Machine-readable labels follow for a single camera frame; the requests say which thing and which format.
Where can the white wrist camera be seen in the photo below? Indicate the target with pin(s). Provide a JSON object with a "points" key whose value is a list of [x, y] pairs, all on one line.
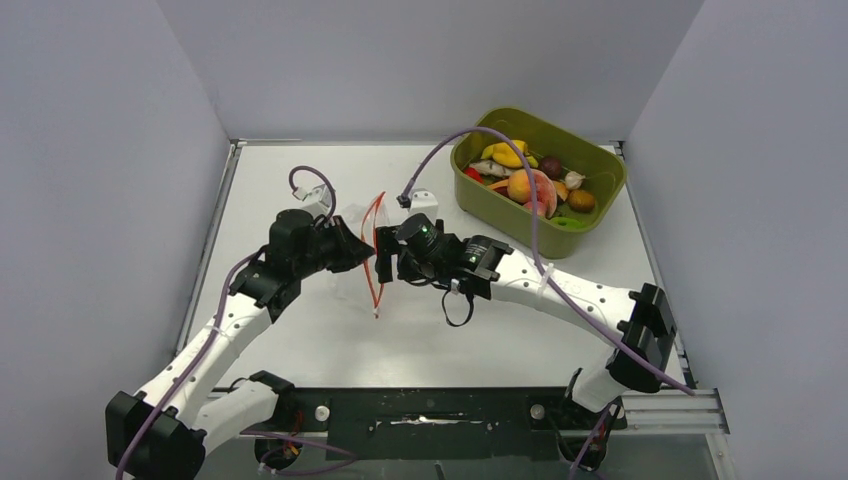
{"points": [[419, 201], [316, 201]]}

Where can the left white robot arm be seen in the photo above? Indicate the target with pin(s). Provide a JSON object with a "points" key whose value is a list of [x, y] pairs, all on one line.
{"points": [[168, 426]]}

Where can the green toy food piece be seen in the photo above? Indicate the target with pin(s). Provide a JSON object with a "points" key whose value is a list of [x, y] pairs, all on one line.
{"points": [[568, 222]]}

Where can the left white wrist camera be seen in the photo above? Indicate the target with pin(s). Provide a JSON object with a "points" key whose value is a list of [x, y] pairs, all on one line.
{"points": [[316, 201]]}

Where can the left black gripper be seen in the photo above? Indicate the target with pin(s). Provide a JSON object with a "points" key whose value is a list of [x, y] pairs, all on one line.
{"points": [[352, 250]]}

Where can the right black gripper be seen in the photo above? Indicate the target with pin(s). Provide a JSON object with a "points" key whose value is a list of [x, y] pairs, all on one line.
{"points": [[389, 246]]}

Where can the red chili pepper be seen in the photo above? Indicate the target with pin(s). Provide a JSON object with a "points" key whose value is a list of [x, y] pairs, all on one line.
{"points": [[473, 174]]}

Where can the yellow bell pepper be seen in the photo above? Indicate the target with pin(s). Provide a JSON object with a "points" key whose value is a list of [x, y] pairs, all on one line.
{"points": [[502, 154]]}

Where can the peach fruit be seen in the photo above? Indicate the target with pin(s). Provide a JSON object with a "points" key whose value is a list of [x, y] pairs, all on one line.
{"points": [[546, 196]]}

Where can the white garlic bulb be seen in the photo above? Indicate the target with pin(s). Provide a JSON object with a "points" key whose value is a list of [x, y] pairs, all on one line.
{"points": [[573, 180]]}

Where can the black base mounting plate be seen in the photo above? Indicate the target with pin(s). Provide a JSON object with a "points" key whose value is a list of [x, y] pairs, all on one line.
{"points": [[317, 430]]}

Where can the brown kiwi fruit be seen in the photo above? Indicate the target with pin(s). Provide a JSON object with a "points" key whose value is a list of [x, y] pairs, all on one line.
{"points": [[581, 201]]}

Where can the dark purple plum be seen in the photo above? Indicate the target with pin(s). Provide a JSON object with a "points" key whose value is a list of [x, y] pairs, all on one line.
{"points": [[551, 167]]}

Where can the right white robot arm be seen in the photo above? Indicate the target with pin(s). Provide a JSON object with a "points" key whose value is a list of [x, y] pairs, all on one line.
{"points": [[637, 324]]}

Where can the olive green plastic bin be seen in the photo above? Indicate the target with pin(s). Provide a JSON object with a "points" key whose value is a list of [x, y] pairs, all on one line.
{"points": [[604, 171]]}

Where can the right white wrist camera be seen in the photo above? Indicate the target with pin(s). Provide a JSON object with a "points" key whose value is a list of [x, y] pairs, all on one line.
{"points": [[419, 201]]}

